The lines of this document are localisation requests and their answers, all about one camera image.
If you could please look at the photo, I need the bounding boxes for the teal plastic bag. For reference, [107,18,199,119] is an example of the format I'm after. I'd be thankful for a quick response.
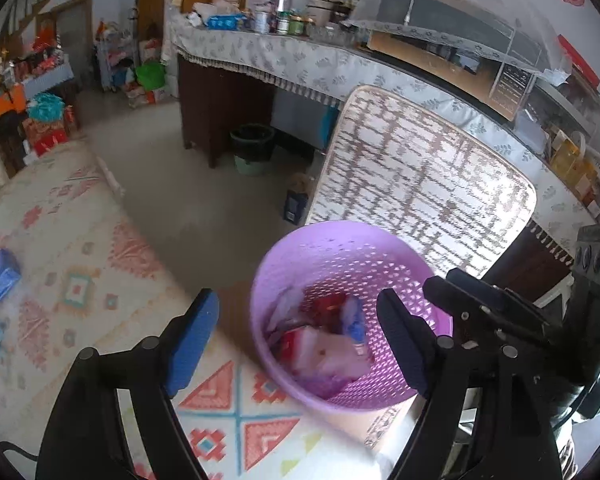
[27,92,66,123]

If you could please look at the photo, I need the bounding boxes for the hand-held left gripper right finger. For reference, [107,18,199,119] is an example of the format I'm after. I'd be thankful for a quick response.
[376,288,563,480]

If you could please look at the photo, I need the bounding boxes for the patterned tablecloth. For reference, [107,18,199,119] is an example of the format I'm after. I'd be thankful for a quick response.
[0,135,396,480]

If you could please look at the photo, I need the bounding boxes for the white rack shelf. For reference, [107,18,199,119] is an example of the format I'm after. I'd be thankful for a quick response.
[97,35,136,93]

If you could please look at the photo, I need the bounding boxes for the yellow boxes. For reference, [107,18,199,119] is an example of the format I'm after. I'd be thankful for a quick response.
[550,130,600,196]

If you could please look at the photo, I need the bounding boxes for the clear plastic bottle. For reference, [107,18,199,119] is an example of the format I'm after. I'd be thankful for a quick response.
[271,0,293,33]

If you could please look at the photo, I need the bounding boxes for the purple plastic basket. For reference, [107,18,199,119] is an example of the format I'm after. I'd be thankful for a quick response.
[250,220,453,413]

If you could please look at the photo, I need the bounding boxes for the red gift boxes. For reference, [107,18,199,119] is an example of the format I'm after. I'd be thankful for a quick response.
[22,117,73,156]

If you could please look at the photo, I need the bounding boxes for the green bin with black liner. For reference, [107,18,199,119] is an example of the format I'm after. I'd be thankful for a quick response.
[229,124,277,177]

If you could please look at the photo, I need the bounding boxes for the dark wooden sideboard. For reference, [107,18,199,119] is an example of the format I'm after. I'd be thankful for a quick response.
[177,55,276,168]

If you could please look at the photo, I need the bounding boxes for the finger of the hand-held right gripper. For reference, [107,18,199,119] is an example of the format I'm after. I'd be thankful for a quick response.
[446,267,531,311]
[422,276,551,356]

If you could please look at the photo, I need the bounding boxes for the blue tissue pack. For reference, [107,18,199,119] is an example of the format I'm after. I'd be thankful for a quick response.
[205,12,246,30]

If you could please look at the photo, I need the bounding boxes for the blue white paper box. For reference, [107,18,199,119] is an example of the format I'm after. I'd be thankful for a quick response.
[0,247,23,303]

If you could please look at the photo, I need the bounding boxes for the blue checkered table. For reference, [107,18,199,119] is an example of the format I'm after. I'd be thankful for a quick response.
[22,57,76,86]

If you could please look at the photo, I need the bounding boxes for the clear plastic bag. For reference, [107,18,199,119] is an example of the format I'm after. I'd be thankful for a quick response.
[267,285,306,333]

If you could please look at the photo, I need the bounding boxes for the black cable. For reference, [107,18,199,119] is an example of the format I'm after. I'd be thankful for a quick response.
[0,440,38,461]

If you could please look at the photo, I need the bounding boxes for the orange bag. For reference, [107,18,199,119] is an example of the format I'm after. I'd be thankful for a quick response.
[0,85,28,116]

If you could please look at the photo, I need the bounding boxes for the red foil snack packet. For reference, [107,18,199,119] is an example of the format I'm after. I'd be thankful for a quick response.
[307,296,348,331]

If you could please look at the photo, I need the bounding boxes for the white red carton box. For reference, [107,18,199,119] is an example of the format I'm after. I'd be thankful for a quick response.
[275,325,331,376]

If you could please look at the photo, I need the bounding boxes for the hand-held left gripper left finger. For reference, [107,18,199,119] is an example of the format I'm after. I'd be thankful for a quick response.
[35,288,221,480]

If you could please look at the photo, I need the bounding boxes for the blue patterned plastic wrapper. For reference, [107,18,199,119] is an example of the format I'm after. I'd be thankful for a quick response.
[342,295,371,356]

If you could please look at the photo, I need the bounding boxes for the leaf print sideboard cloth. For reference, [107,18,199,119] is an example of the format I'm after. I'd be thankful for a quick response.
[162,12,600,241]

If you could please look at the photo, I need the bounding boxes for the wooden door frame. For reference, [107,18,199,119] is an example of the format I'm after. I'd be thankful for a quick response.
[137,0,181,46]

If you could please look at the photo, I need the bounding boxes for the white pink plastic wrapper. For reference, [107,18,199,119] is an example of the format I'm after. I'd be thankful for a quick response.
[315,332,376,381]

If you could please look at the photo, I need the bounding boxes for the teal plastic bin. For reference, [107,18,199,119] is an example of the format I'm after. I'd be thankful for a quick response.
[320,105,341,146]

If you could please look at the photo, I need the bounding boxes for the green bag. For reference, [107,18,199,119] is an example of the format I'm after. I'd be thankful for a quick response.
[136,61,167,88]

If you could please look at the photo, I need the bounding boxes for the white tin can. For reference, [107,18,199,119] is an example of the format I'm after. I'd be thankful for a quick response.
[252,5,272,35]

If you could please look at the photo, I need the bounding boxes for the dark blue carton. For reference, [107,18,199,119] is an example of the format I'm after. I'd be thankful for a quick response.
[283,172,316,226]

